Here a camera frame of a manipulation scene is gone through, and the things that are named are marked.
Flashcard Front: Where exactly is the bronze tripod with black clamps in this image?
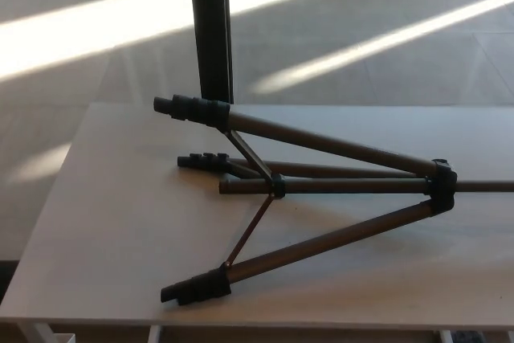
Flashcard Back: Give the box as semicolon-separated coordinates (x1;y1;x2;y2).
151;93;514;307

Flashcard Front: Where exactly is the black upright pole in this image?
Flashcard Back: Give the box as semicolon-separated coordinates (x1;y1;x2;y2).
188;0;236;104

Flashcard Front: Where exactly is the white desk frame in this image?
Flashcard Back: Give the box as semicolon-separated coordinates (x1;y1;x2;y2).
23;312;455;343

